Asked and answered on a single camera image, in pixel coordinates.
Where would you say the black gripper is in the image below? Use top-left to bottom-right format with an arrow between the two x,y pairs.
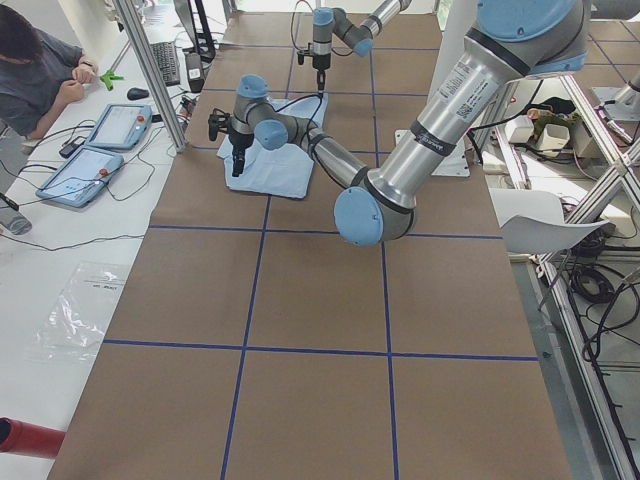
207,108 -> 253,177
297,42 -> 332,93

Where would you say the light blue button-up shirt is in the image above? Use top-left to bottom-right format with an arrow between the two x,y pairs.
217,94 -> 329,199

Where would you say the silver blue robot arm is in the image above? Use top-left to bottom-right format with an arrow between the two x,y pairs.
208,1 -> 591,246
296,0 -> 412,95

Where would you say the upper blue teach pendant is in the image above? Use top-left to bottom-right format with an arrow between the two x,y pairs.
85,104 -> 152,151

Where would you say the blue teach pendant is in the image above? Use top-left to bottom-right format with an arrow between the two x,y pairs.
36,146 -> 124,208
85,104 -> 152,151

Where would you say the black computer mouse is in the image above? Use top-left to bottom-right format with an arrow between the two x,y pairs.
126,87 -> 150,101

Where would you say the black keyboard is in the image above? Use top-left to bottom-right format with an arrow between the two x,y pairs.
150,41 -> 180,86

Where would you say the lower blue teach pendant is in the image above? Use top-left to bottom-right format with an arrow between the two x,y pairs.
36,146 -> 124,208

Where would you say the green plastic tool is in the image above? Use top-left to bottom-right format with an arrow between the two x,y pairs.
100,70 -> 124,91

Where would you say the person in grey shirt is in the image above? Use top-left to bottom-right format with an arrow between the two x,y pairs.
1,5 -> 98,140

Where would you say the clear water bottle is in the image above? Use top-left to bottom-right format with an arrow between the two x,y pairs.
0,194 -> 32,235

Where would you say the clear plastic bag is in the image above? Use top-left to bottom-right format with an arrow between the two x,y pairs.
26,262 -> 131,364

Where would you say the white plastic chair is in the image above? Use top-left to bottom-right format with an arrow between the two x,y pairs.
489,188 -> 607,254

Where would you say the red cylinder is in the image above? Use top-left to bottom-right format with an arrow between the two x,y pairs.
1,417 -> 66,459

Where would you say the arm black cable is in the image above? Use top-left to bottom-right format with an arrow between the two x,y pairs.
272,93 -> 324,131

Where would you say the aluminium frame post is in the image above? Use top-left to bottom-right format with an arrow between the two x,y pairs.
112,0 -> 187,153

